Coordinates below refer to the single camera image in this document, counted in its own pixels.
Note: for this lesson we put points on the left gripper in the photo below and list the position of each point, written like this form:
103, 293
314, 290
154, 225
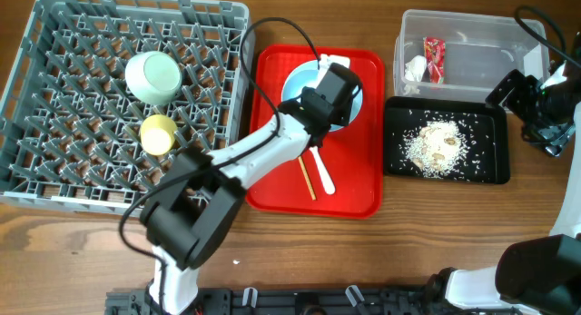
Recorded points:
342, 116

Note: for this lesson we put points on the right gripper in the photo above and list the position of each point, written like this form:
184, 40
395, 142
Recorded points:
552, 139

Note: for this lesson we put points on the white round plate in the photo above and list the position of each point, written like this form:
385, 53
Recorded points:
309, 74

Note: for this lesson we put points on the wooden chopstick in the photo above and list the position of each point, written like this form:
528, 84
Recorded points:
307, 178

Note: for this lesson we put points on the white plastic fork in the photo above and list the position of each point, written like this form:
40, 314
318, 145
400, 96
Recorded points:
326, 181

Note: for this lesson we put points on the white napkin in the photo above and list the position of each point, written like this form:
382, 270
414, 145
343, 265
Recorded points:
414, 69

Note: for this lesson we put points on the red snack wrapper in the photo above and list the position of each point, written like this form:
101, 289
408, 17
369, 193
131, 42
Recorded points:
435, 52

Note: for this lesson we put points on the yellow cup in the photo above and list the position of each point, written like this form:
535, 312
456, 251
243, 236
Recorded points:
156, 134

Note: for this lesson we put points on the green bowl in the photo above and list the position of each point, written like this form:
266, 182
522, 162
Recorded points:
153, 77

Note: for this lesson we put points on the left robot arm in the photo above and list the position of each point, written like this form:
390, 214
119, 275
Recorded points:
188, 214

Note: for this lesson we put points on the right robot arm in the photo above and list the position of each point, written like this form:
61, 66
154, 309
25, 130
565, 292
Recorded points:
540, 276

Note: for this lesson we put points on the grey dishwasher rack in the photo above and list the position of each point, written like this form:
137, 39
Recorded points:
70, 127

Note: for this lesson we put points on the white label sticker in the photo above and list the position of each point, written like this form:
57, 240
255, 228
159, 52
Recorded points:
533, 63

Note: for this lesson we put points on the red plastic tray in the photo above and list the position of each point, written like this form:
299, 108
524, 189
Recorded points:
353, 156

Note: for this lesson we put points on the black plastic tray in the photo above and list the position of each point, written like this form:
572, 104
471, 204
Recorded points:
484, 125

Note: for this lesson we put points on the rice and food scraps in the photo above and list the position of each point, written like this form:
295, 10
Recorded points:
437, 149

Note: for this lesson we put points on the clear plastic bin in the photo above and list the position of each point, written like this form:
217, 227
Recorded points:
480, 51

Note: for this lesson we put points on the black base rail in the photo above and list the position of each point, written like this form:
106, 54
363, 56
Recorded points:
350, 301

